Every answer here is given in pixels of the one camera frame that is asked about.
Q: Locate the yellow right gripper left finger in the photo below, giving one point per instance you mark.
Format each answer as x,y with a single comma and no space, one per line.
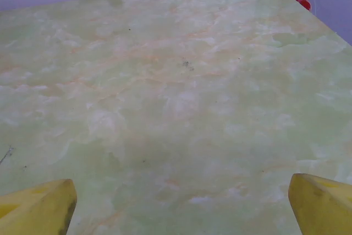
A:
35,210

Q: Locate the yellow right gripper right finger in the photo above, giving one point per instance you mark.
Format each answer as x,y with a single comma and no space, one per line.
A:
324,207

